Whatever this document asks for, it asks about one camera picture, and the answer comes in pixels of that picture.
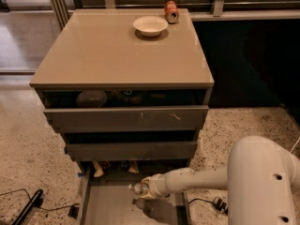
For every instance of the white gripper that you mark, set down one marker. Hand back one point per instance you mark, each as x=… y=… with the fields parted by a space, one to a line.
x=157 y=185

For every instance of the clear plastic water bottle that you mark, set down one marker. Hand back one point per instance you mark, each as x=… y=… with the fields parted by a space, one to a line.
x=138 y=188

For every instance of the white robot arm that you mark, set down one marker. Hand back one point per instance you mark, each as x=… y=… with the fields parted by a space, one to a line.
x=260 y=180

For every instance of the grey middle drawer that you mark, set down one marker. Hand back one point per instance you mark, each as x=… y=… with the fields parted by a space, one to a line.
x=131 y=151

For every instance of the grey drawer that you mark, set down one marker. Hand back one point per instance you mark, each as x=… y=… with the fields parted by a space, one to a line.
x=107 y=200
x=131 y=151
x=127 y=119

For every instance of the grey bottom drawer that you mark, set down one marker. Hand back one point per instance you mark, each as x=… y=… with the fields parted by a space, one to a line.
x=107 y=200

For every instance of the snack bags in drawer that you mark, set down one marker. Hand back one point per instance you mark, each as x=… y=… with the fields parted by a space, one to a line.
x=101 y=167

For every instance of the grey top drawer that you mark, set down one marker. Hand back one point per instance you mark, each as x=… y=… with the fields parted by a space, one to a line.
x=127 y=119

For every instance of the grey drawer cabinet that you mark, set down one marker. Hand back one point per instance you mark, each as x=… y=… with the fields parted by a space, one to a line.
x=99 y=49

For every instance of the dark round object in drawer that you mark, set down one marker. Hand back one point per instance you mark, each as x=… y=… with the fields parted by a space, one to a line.
x=91 y=99

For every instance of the black power strip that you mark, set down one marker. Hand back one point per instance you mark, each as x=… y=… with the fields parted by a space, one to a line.
x=221 y=205

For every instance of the black adapter on floor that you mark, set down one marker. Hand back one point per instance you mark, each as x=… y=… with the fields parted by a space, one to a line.
x=74 y=210

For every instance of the black bar on floor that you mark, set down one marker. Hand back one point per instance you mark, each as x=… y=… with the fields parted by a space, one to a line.
x=34 y=201

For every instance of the white paper bowl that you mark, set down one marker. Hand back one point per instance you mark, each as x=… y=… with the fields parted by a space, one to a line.
x=150 y=26

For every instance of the orange soda can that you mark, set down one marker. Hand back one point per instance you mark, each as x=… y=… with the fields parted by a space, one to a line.
x=171 y=12

